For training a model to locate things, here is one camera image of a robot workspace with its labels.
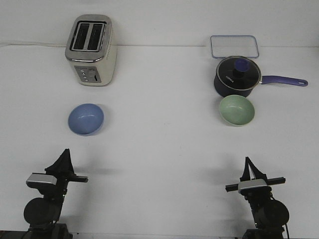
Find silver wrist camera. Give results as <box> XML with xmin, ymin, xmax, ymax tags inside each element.
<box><xmin>237</xmin><ymin>179</ymin><xmax>267</xmax><ymax>194</ymax></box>
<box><xmin>26</xmin><ymin>173</ymin><xmax>57</xmax><ymax>189</ymax></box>

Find blue bowl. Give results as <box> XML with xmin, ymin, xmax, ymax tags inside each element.
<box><xmin>67</xmin><ymin>103</ymin><xmax>105</xmax><ymax>136</ymax></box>

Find glass pot lid blue knob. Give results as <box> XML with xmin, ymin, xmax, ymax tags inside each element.
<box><xmin>216</xmin><ymin>56</ymin><xmax>261</xmax><ymax>89</ymax></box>

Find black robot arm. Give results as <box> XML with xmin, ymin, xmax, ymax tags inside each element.
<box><xmin>225</xmin><ymin>156</ymin><xmax>290</xmax><ymax>239</ymax></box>
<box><xmin>23</xmin><ymin>149</ymin><xmax>88</xmax><ymax>239</ymax></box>

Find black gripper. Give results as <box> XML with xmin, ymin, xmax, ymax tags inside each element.
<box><xmin>45</xmin><ymin>149</ymin><xmax>88</xmax><ymax>193</ymax></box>
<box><xmin>225</xmin><ymin>156</ymin><xmax>286</xmax><ymax>199</ymax></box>

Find white toaster power cable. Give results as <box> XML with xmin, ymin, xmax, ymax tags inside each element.
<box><xmin>0</xmin><ymin>41</ymin><xmax>68</xmax><ymax>48</ymax></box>

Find clear blue-rimmed container lid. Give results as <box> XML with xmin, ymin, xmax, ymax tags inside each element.
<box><xmin>210</xmin><ymin>35</ymin><xmax>260</xmax><ymax>59</ymax></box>

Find dark blue saucepan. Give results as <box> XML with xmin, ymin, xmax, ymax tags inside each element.
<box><xmin>214</xmin><ymin>76</ymin><xmax>308</xmax><ymax>97</ymax></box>

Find green bowl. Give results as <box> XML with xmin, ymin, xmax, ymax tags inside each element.
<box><xmin>218</xmin><ymin>95</ymin><xmax>255</xmax><ymax>126</ymax></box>

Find silver two-slot toaster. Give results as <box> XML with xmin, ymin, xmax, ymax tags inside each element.
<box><xmin>65</xmin><ymin>14</ymin><xmax>117</xmax><ymax>86</ymax></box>

